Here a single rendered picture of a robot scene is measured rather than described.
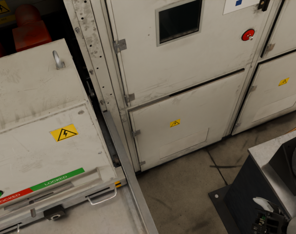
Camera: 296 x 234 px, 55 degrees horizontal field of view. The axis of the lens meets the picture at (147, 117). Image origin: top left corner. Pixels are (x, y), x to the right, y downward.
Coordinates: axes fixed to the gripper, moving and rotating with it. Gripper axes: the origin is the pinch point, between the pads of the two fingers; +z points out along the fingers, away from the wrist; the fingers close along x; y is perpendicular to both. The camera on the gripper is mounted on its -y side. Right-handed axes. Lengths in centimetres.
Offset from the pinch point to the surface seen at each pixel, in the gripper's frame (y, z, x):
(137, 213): 30.0, 22.9, 9.1
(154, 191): -4, 108, -3
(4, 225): 71, 30, 26
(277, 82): -36, 48, -81
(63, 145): 63, -4, -3
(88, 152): 56, 2, -4
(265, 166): -16.8, 20.2, -23.7
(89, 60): 65, 17, -35
